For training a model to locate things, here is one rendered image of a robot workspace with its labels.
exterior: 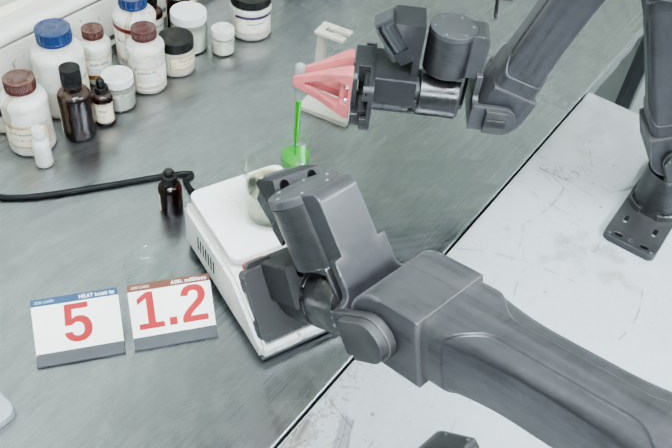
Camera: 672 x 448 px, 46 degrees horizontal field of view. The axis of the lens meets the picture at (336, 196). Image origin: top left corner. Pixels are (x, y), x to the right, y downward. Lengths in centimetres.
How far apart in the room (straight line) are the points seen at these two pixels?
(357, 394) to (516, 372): 40
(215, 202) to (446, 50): 32
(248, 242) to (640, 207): 54
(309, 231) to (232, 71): 71
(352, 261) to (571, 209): 60
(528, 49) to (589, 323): 33
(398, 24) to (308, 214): 40
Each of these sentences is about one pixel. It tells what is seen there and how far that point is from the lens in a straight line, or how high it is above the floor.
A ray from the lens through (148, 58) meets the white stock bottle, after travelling 117.
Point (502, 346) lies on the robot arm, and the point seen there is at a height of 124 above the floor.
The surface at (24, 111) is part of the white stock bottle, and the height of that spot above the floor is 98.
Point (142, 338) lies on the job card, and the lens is 89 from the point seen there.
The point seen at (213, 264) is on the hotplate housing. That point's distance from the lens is 90.
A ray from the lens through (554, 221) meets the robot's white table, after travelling 109.
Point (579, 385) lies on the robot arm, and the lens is 47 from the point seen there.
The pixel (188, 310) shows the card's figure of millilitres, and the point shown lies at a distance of 89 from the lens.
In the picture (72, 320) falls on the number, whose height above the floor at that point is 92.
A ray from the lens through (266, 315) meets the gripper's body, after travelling 68.
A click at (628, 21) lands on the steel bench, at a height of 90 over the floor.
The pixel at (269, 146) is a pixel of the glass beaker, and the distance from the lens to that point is 86.
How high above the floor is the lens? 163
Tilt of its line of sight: 44 degrees down
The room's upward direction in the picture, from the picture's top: 7 degrees clockwise
